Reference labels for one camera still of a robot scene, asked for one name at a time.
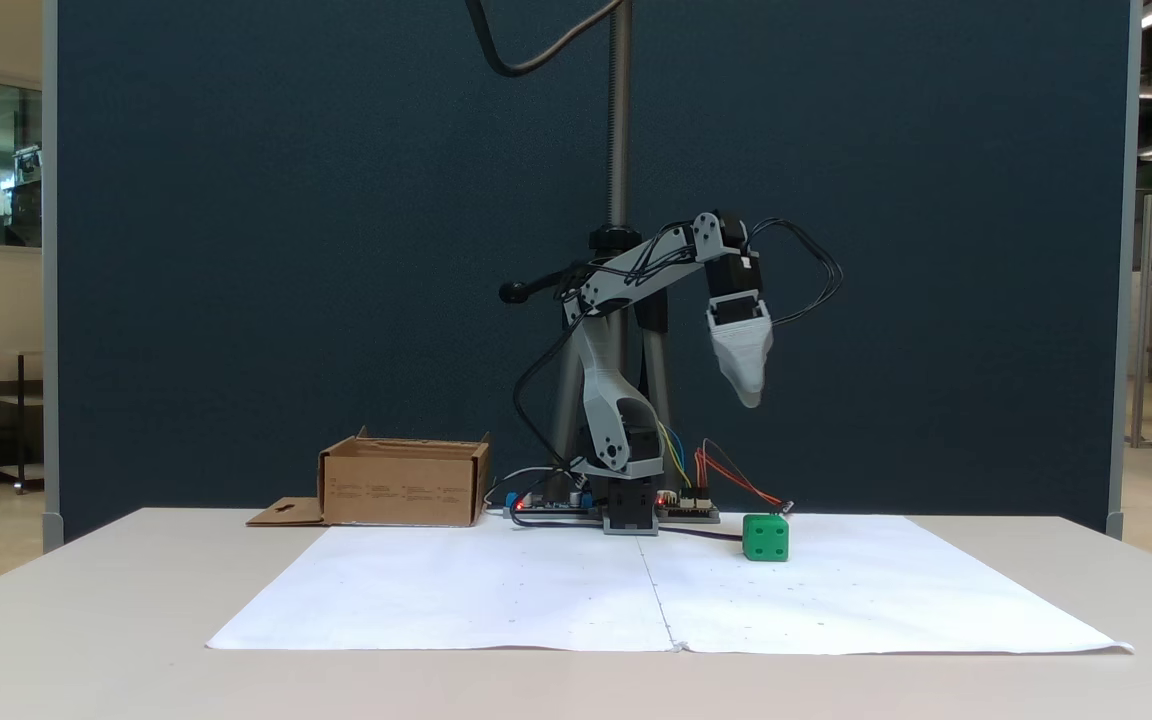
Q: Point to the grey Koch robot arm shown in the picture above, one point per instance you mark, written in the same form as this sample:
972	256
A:
601	390

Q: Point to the brown cardboard box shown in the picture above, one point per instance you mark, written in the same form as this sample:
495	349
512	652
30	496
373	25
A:
401	490

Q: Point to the black shelf cart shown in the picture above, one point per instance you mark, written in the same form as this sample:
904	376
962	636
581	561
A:
6	420

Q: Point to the framed window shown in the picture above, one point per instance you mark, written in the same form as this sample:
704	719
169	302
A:
11	165

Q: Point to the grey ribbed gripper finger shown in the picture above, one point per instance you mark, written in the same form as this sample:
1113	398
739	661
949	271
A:
746	360

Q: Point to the white paper sheet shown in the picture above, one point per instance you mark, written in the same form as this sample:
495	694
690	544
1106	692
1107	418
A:
886	590
456	590

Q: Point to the blue circuit board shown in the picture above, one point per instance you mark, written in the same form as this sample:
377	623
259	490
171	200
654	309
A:
556	506

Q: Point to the grey camera tripod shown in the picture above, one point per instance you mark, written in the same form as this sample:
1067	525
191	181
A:
619	120

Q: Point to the green die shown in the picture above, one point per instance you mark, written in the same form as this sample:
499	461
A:
766	538

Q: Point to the dark blue partition panel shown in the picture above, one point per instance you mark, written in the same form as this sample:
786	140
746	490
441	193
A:
236	250

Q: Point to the green circuit board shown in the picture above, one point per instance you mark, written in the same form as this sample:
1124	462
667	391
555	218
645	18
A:
691	510

